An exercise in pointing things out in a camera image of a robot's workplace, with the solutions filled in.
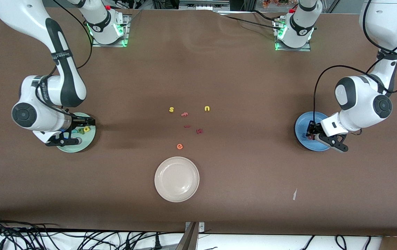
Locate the grey metal post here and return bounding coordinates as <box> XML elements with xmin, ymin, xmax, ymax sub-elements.
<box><xmin>175</xmin><ymin>222</ymin><xmax>199</xmax><ymax>250</ymax></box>

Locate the green plate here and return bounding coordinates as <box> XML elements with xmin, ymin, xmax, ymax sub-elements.
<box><xmin>57</xmin><ymin>112</ymin><xmax>96</xmax><ymax>153</ymax></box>

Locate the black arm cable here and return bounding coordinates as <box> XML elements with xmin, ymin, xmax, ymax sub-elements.
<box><xmin>51</xmin><ymin>0</ymin><xmax>93</xmax><ymax>70</ymax></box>
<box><xmin>313</xmin><ymin>0</ymin><xmax>397</xmax><ymax>122</ymax></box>

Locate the black tabletop cable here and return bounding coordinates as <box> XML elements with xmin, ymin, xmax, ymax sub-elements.
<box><xmin>219</xmin><ymin>10</ymin><xmax>279</xmax><ymax>30</ymax></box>

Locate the metal frame device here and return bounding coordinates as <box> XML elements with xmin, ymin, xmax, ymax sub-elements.
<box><xmin>179</xmin><ymin>0</ymin><xmax>231</xmax><ymax>11</ymax></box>

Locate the metal corner bracket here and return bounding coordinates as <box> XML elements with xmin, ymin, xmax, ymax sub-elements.
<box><xmin>185</xmin><ymin>222</ymin><xmax>205</xmax><ymax>234</ymax></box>

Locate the beige plate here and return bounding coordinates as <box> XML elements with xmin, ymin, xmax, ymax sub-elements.
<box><xmin>154</xmin><ymin>156</ymin><xmax>200</xmax><ymax>203</ymax></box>

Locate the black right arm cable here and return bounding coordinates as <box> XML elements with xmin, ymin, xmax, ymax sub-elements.
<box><xmin>51</xmin><ymin>0</ymin><xmax>93</xmax><ymax>70</ymax></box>

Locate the thin black floor cable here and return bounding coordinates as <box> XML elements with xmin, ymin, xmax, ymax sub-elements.
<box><xmin>302</xmin><ymin>235</ymin><xmax>316</xmax><ymax>250</ymax></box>

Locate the blue plate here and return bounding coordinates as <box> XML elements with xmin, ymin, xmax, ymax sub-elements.
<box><xmin>295</xmin><ymin>111</ymin><xmax>334</xmax><ymax>152</ymax></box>

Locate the orange decorative object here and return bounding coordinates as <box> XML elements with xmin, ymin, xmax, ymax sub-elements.
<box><xmin>263</xmin><ymin>0</ymin><xmax>296</xmax><ymax>8</ymax></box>

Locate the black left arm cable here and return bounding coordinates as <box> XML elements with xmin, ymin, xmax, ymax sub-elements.
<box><xmin>313</xmin><ymin>0</ymin><xmax>397</xmax><ymax>122</ymax></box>

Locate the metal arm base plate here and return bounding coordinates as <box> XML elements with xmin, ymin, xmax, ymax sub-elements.
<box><xmin>92</xmin><ymin>15</ymin><xmax>129</xmax><ymax>47</ymax></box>
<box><xmin>274</xmin><ymin>17</ymin><xmax>312</xmax><ymax>52</ymax></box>

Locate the tangled black floor cable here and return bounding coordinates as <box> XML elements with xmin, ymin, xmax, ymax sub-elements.
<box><xmin>0</xmin><ymin>215</ymin><xmax>150</xmax><ymax>250</ymax></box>

